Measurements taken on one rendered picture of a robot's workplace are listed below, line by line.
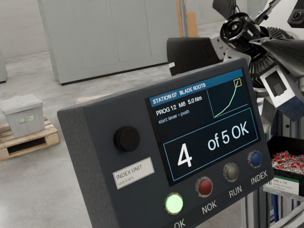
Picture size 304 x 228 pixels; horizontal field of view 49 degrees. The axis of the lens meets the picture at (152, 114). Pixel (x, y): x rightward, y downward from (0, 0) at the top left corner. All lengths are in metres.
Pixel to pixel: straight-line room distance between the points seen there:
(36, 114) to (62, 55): 2.91
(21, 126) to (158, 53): 3.96
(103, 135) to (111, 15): 6.31
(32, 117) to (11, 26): 9.49
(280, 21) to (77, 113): 1.24
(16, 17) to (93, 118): 12.74
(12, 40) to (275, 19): 12.00
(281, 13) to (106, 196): 1.28
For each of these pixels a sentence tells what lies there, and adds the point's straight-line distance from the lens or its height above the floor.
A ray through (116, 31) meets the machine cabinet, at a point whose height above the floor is 0.83.
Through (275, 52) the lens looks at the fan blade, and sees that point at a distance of 1.08.
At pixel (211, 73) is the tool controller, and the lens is 0.45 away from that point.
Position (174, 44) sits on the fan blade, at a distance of 1.41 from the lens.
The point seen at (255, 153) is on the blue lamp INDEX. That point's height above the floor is 1.13.
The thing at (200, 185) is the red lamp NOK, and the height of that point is 1.12.
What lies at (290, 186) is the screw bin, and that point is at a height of 0.84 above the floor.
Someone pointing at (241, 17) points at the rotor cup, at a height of 1.25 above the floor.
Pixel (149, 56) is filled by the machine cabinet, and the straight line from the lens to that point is 6.94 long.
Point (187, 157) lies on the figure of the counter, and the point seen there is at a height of 1.16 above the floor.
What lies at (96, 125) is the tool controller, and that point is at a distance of 0.36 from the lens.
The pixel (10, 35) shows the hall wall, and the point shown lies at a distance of 13.09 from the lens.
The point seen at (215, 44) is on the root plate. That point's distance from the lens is 1.30.
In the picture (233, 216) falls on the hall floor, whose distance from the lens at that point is 2.25.
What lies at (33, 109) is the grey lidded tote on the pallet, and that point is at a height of 0.41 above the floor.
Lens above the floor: 1.35
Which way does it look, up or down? 19 degrees down
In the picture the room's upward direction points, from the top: 8 degrees counter-clockwise
